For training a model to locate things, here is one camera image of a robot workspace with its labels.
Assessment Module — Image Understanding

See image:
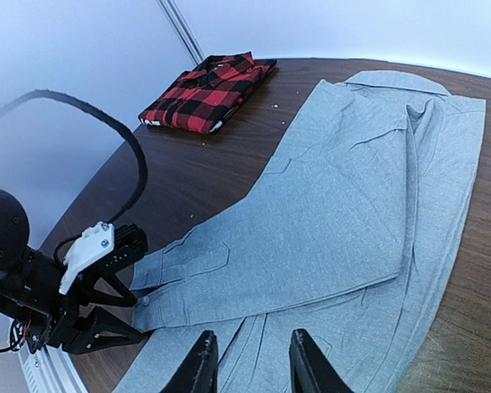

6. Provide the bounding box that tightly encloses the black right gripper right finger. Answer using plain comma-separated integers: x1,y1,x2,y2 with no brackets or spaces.
289,328,353,393

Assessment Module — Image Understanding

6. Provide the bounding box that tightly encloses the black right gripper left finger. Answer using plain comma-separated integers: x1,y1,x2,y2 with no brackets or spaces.
160,330,218,393

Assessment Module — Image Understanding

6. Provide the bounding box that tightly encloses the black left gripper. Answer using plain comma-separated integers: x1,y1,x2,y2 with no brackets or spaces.
20,261,145,355

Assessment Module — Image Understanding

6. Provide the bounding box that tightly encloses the grey long sleeve shirt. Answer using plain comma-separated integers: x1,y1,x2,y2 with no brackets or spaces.
117,71,486,392

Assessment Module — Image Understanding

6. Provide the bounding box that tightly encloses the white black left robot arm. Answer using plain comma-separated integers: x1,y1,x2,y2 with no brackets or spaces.
0,189,148,355

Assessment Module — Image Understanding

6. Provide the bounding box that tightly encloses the red black plaid shirt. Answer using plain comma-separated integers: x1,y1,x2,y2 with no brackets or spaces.
138,52,277,134

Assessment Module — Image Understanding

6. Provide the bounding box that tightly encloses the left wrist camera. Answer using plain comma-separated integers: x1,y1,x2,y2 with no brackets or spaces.
59,222,148,295

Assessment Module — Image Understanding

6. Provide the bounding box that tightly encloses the aluminium front rail frame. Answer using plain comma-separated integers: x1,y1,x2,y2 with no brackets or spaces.
0,346,88,392

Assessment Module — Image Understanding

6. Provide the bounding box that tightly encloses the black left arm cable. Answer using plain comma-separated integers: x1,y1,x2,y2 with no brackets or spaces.
0,88,149,267

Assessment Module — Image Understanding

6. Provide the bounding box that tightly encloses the left aluminium corner post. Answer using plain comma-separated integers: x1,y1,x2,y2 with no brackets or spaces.
156,0,205,65

